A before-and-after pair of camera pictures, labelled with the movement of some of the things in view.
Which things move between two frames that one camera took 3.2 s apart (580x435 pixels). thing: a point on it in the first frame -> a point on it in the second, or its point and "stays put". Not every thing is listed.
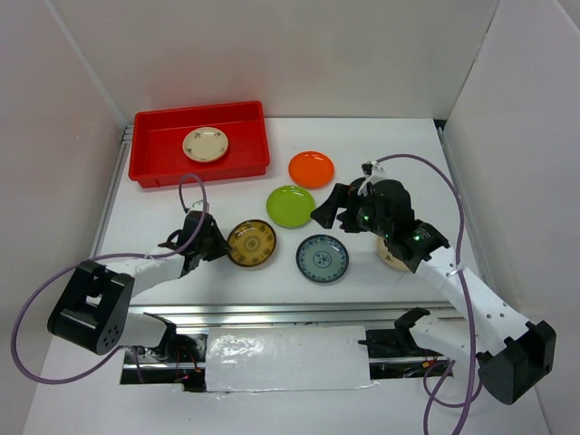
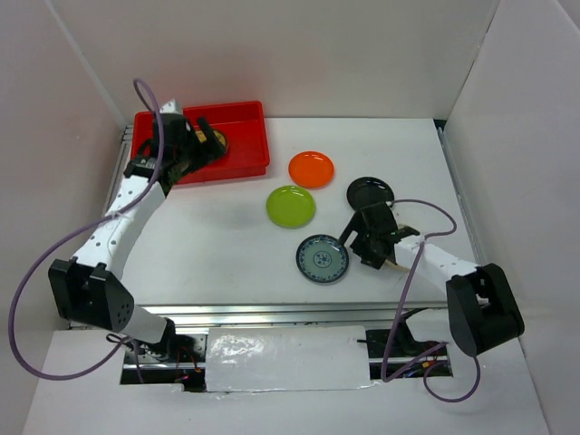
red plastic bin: [157, 155] stays put
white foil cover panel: [304, 357] stays put
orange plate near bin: [311, 169] stays put
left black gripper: [221, 248] -> [210, 148]
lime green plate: [290, 207] stays put
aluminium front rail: [285, 314] stays put
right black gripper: [343, 196] -> [369, 257]
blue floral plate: [322, 258] stays put
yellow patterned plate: [251, 243] -> [219, 137]
